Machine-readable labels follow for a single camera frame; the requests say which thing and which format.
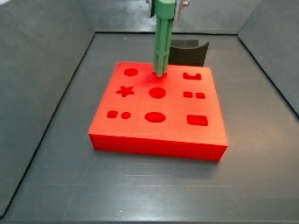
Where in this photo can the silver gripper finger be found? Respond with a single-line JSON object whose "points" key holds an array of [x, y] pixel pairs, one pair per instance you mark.
{"points": [[180, 4], [151, 8]]}

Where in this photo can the black curved foam block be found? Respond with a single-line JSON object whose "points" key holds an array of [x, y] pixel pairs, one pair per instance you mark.
{"points": [[187, 52]]}

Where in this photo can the red shape sorter block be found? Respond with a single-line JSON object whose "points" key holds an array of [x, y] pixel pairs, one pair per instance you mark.
{"points": [[163, 116]]}

